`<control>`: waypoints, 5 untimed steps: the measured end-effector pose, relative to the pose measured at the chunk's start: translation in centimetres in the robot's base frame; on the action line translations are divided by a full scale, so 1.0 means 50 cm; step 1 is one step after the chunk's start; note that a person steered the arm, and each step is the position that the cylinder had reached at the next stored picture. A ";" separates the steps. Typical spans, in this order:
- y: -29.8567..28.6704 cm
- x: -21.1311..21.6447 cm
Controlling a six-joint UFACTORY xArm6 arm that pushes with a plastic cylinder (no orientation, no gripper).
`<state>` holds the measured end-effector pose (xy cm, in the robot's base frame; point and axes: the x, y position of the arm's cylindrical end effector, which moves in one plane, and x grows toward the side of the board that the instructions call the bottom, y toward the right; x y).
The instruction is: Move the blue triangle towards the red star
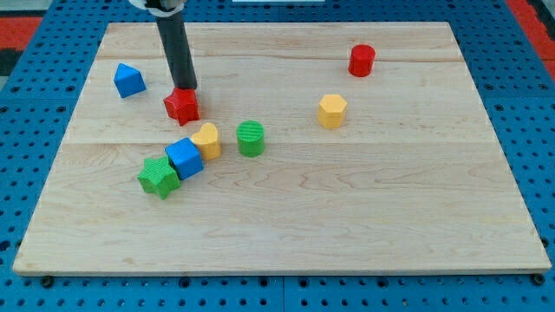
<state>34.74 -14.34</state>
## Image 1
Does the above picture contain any green star block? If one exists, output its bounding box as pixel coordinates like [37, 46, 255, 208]
[137, 156, 181, 200]

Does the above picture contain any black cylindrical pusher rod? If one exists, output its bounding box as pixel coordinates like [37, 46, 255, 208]
[155, 11, 198, 89]

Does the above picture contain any red cylinder block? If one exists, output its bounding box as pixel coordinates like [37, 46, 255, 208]
[348, 44, 375, 77]

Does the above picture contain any green cylinder block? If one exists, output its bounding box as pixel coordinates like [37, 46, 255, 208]
[236, 120, 265, 157]

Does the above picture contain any blue cube block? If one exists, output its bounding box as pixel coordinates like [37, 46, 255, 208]
[165, 138, 204, 180]

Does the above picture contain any light wooden board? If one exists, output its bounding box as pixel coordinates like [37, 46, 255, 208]
[13, 22, 552, 276]

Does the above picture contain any red star block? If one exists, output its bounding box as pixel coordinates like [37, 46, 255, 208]
[163, 88, 199, 126]

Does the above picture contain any yellow heart block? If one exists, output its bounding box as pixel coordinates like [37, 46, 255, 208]
[191, 122, 222, 160]

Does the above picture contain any yellow hexagon block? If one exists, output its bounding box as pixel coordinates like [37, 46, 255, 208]
[317, 94, 347, 129]

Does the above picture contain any blue triangle block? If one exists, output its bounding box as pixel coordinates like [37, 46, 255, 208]
[114, 63, 147, 98]

